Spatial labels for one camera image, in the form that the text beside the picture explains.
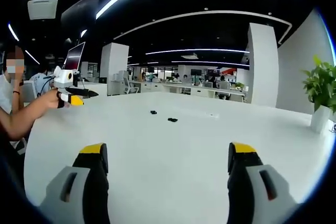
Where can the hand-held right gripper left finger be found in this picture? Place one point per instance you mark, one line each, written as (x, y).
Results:
(76, 190)

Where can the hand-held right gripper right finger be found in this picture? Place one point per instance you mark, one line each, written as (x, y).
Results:
(260, 190)

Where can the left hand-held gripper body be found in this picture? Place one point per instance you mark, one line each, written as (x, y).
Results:
(63, 78)

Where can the black plastic buckle part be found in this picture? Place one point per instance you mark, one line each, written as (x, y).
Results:
(173, 119)
(153, 112)

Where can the person's left hand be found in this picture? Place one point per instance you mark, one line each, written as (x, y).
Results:
(53, 100)

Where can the computer monitor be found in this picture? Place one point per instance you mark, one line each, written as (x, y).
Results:
(74, 57)

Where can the white office chair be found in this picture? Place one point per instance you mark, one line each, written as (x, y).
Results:
(130, 86)

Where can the ceiling air conditioner unit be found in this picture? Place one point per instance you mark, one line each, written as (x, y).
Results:
(43, 6)

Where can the white plant pot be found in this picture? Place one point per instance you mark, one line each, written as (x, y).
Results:
(320, 119)

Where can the row of office desks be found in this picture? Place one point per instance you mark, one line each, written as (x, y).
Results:
(194, 89)

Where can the green potted plant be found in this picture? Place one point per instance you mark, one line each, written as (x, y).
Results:
(321, 82)

